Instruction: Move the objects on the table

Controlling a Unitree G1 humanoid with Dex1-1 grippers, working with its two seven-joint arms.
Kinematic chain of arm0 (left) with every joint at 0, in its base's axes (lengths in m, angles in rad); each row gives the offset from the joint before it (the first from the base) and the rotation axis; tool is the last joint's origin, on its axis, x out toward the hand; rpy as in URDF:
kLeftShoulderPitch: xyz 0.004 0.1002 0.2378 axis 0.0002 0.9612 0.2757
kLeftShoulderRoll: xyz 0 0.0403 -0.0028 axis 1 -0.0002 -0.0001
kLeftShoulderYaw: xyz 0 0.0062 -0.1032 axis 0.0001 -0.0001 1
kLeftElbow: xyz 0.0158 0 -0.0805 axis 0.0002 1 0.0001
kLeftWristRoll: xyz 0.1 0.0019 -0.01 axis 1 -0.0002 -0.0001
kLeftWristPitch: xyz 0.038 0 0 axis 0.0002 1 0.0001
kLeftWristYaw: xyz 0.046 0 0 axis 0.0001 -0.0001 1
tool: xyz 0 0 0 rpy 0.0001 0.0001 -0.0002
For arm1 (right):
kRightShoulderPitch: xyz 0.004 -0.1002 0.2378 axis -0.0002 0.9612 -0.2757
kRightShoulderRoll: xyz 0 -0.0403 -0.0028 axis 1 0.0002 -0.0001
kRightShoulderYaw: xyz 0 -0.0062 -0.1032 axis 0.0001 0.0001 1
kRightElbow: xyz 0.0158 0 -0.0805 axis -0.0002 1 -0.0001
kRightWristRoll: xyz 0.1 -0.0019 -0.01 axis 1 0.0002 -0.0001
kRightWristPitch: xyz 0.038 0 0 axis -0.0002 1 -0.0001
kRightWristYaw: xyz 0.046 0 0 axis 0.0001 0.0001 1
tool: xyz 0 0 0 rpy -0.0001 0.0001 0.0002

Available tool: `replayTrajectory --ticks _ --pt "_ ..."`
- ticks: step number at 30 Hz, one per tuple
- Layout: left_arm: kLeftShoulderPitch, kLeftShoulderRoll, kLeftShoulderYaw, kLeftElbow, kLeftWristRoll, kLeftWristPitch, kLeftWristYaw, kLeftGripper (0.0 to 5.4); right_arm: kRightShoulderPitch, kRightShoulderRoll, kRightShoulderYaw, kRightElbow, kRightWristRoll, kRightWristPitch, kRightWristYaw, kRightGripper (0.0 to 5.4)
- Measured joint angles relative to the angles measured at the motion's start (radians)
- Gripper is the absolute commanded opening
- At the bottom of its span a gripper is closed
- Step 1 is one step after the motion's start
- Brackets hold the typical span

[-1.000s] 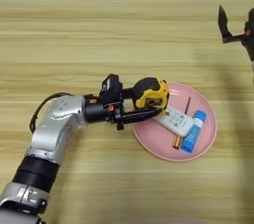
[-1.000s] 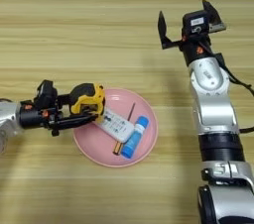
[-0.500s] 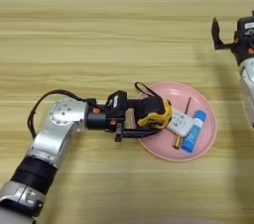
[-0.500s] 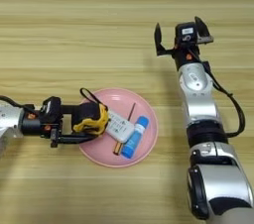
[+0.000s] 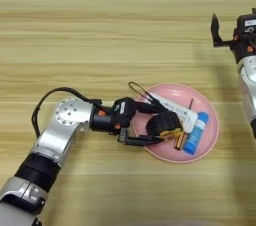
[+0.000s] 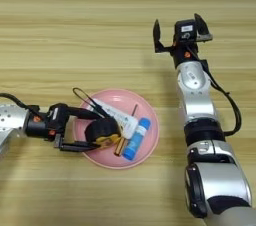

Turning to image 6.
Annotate gripper's labelled black box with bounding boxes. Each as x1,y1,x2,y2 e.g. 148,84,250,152
48,103,70,131
174,19,198,42

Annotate right gripper's labelled black box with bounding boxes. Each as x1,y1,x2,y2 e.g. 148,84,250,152
174,19,198,42

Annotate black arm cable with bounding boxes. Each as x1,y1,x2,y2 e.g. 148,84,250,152
0,92,42,113
188,46,242,137

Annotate left gripper's labelled black box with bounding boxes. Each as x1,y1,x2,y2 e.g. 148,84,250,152
48,103,70,131

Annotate yellow black tape measure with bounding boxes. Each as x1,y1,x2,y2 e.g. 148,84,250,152
72,87,123,148

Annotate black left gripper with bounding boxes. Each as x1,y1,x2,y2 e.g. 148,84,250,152
25,107,101,153

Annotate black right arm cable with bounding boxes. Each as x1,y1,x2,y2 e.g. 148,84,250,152
188,46,242,137

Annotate amber handled screwdriver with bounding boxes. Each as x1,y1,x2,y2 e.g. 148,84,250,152
113,103,139,157

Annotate white remote control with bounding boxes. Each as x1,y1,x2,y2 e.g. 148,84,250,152
87,98,139,140

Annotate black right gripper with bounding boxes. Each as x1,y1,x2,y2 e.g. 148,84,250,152
153,13,213,69

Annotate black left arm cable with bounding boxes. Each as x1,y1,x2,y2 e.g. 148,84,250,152
0,92,42,113

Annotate blue glue stick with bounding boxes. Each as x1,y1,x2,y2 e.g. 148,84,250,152
121,116,152,161

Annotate pink round plate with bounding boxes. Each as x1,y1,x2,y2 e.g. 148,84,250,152
72,88,160,170

